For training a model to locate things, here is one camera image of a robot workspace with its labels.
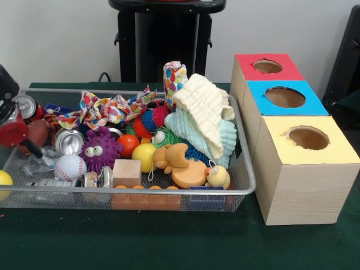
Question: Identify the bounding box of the clear plastic blue label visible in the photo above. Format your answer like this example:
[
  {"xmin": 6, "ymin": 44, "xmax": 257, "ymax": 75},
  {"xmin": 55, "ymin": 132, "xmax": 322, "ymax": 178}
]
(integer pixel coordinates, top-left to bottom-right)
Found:
[{"xmin": 22, "ymin": 149, "xmax": 58, "ymax": 176}]

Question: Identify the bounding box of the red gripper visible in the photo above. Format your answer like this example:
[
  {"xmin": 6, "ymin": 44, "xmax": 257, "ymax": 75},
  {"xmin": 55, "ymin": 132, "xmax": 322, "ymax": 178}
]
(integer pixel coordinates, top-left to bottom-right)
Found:
[{"xmin": 0, "ymin": 112, "xmax": 44, "ymax": 160}]

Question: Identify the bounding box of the orange toy brick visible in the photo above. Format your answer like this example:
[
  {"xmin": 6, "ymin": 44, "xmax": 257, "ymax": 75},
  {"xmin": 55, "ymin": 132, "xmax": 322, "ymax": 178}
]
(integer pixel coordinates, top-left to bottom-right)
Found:
[{"xmin": 111, "ymin": 184, "xmax": 182, "ymax": 211}]

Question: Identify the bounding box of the open-top silver can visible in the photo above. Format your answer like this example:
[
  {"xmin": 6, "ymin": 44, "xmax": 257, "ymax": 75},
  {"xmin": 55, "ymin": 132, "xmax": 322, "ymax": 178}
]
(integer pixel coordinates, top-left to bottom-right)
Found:
[{"xmin": 83, "ymin": 166, "xmax": 114, "ymax": 188}]

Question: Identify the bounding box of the shallow clear mesh bin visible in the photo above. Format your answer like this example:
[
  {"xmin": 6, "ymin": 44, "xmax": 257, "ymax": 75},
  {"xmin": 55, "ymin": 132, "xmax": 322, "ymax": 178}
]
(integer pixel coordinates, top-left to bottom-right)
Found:
[{"xmin": 0, "ymin": 88, "xmax": 257, "ymax": 213}]

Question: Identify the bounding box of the small orange ball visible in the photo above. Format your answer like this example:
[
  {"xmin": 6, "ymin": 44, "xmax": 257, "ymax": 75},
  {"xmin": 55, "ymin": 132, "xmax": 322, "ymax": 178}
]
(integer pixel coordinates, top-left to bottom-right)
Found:
[{"xmin": 117, "ymin": 134, "xmax": 141, "ymax": 159}]

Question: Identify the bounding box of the crushed silver can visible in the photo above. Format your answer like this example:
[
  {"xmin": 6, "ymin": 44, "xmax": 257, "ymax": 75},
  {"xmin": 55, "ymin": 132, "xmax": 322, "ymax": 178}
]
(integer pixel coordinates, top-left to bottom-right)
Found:
[{"xmin": 55, "ymin": 128, "xmax": 86, "ymax": 156}]

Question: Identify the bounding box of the orange foam duck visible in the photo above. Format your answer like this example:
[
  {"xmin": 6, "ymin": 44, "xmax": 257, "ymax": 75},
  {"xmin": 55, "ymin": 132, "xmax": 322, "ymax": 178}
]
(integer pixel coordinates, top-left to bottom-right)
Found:
[{"xmin": 152, "ymin": 142, "xmax": 208, "ymax": 189}]

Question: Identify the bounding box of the cream knit cloth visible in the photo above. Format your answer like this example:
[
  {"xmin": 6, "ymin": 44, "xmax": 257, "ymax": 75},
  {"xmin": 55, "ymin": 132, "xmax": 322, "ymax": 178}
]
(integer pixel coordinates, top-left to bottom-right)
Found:
[{"xmin": 172, "ymin": 73, "xmax": 236, "ymax": 160}]

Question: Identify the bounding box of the crushed clear plastic bottle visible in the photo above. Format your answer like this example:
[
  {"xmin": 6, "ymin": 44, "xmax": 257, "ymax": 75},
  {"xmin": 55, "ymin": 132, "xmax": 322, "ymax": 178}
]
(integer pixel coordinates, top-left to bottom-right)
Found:
[{"xmin": 25, "ymin": 177, "xmax": 77, "ymax": 188}]

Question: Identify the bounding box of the black chair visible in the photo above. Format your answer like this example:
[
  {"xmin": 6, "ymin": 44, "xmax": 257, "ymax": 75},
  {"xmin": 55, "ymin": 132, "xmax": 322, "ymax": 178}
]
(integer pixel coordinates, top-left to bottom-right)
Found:
[{"xmin": 326, "ymin": 6, "xmax": 360, "ymax": 110}]

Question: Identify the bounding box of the wooden cube block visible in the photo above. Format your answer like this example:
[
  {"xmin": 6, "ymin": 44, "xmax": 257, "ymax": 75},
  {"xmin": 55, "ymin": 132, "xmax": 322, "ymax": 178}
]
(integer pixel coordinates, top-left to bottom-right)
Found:
[{"xmin": 112, "ymin": 159, "xmax": 142, "ymax": 188}]

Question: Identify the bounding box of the wooden box with three holes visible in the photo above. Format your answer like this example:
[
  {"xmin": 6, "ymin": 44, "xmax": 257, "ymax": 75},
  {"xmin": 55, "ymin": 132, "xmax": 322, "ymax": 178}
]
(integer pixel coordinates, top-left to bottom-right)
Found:
[{"xmin": 231, "ymin": 53, "xmax": 360, "ymax": 226}]

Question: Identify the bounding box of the brown toy football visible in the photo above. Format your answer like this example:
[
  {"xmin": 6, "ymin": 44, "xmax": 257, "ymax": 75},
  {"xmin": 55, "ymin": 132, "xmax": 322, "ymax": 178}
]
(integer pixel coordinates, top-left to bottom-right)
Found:
[{"xmin": 20, "ymin": 119, "xmax": 51, "ymax": 156}]

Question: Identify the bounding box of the upright dark soda can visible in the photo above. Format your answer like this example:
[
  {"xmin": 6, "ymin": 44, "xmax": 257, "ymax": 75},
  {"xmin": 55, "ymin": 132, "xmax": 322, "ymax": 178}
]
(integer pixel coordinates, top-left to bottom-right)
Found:
[{"xmin": 14, "ymin": 94, "xmax": 38, "ymax": 119}]

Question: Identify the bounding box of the mint green cloth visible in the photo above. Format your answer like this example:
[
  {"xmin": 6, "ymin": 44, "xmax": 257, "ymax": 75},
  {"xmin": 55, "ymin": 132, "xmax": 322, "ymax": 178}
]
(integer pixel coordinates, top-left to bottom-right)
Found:
[{"xmin": 164, "ymin": 108, "xmax": 238, "ymax": 169}]

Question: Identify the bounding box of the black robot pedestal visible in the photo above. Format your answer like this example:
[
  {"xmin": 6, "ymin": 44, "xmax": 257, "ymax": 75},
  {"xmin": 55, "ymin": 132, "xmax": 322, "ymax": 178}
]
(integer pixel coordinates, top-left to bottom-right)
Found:
[{"xmin": 109, "ymin": 0, "xmax": 227, "ymax": 84}]

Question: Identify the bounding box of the purple googly-eyed monster toy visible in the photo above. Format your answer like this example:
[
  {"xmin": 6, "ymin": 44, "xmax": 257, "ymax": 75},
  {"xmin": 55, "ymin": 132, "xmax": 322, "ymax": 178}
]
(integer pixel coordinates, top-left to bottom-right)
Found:
[{"xmin": 80, "ymin": 126, "xmax": 123, "ymax": 174}]

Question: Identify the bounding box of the small yellow rubber duck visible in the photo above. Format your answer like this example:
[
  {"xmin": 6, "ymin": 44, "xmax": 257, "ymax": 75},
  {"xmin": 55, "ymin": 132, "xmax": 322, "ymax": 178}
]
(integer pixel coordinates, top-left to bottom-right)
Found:
[{"xmin": 204, "ymin": 161, "xmax": 231, "ymax": 190}]

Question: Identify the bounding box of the multicolour polka dot cloth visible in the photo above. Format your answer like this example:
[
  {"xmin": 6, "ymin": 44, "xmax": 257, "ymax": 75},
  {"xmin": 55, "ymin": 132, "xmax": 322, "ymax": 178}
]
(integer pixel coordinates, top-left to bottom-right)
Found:
[
  {"xmin": 56, "ymin": 86, "xmax": 157, "ymax": 130},
  {"xmin": 163, "ymin": 61, "xmax": 188, "ymax": 107}
]

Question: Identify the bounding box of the small yellow ball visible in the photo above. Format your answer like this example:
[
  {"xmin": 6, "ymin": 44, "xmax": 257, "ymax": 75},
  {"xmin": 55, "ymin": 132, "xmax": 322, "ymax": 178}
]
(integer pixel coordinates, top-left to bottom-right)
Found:
[{"xmin": 132, "ymin": 143, "xmax": 159, "ymax": 174}]

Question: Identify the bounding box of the white baseball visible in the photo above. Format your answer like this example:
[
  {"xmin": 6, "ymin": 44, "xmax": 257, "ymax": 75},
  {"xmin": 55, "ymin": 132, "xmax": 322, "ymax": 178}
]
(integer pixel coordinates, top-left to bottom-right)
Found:
[{"xmin": 55, "ymin": 154, "xmax": 88, "ymax": 182}]

